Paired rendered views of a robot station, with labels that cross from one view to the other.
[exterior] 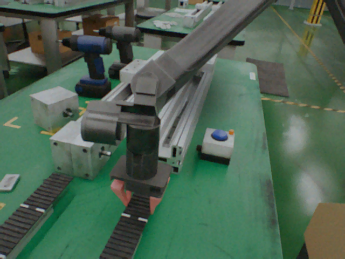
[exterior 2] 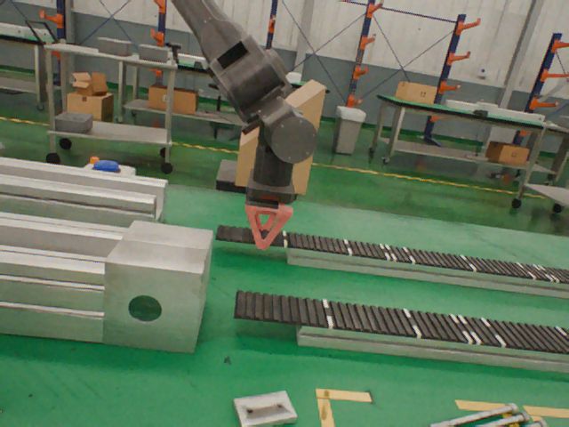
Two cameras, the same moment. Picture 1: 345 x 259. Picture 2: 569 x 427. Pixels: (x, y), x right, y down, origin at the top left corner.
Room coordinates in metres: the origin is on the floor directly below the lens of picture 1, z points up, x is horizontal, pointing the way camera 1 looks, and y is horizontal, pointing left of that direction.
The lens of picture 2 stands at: (0.54, 0.62, 1.08)
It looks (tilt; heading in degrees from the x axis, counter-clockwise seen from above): 21 degrees down; 253
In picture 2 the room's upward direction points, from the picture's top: 10 degrees clockwise
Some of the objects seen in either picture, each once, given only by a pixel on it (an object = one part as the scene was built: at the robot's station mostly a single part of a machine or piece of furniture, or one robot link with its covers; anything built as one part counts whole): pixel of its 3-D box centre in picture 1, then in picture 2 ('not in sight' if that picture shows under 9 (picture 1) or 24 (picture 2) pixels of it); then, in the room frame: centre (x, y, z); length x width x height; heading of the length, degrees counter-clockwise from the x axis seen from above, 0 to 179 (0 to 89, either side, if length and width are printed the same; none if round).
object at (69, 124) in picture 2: not in sight; (109, 100); (1.01, -3.08, 0.50); 1.03 x 0.55 x 1.01; 2
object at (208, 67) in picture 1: (201, 64); not in sight; (1.19, -0.10, 0.87); 0.16 x 0.11 x 0.07; 169
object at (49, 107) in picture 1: (58, 110); not in sight; (0.73, 0.35, 0.83); 0.11 x 0.10 x 0.10; 58
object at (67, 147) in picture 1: (85, 150); (164, 277); (0.54, 0.20, 0.83); 0.12 x 0.09 x 0.10; 79
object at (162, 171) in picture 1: (142, 161); (273, 168); (0.39, 0.05, 0.92); 0.10 x 0.07 x 0.07; 79
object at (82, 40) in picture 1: (84, 66); not in sight; (0.97, 0.34, 0.89); 0.20 x 0.08 x 0.22; 88
